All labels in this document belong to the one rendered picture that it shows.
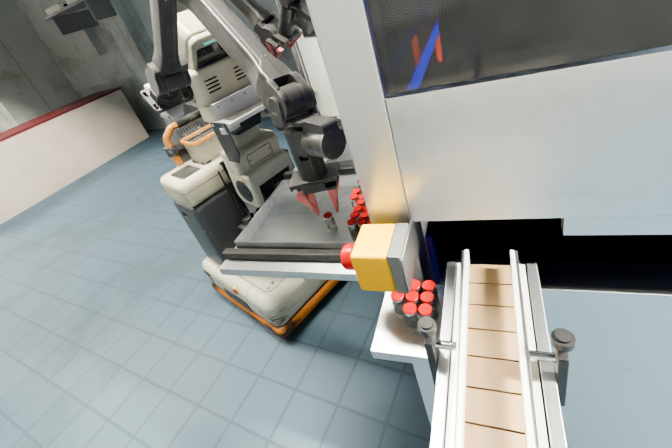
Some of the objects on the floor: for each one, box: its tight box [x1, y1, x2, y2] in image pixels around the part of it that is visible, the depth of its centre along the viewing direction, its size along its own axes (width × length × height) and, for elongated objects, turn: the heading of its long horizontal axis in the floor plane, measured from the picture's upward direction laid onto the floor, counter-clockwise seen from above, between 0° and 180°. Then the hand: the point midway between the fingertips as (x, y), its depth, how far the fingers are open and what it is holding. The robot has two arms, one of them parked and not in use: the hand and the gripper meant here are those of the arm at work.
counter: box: [0, 87, 149, 225], centre depth 500 cm, size 79×247×84 cm, turn 177°
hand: (327, 209), depth 77 cm, fingers open, 4 cm apart
